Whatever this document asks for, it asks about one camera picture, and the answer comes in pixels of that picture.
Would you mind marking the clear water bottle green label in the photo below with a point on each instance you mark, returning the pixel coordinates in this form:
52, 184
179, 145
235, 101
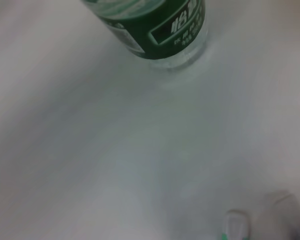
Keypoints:
155, 30

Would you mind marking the mint green utility knife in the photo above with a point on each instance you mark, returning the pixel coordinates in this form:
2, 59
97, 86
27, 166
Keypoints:
236, 225

